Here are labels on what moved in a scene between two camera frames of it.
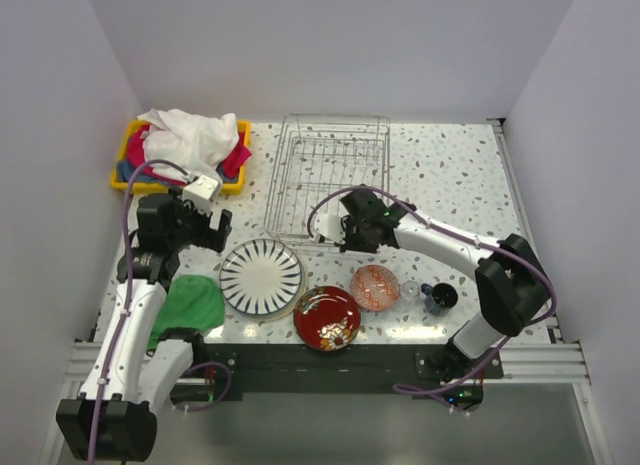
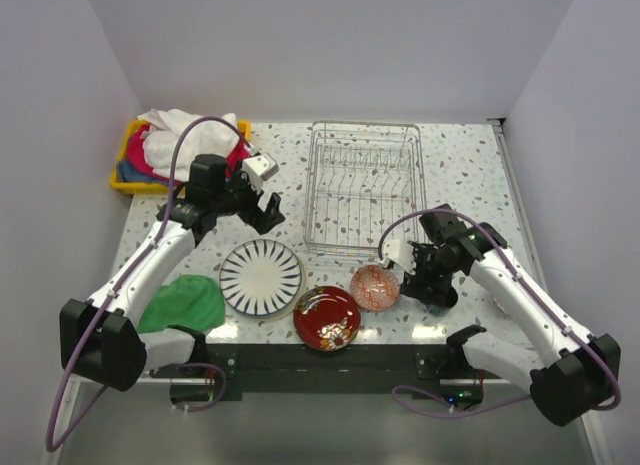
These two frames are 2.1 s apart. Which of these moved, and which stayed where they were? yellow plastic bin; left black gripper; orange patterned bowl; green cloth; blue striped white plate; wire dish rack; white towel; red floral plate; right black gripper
Moved: right black gripper; left black gripper; wire dish rack
Stayed: white towel; red floral plate; blue striped white plate; green cloth; orange patterned bowl; yellow plastic bin
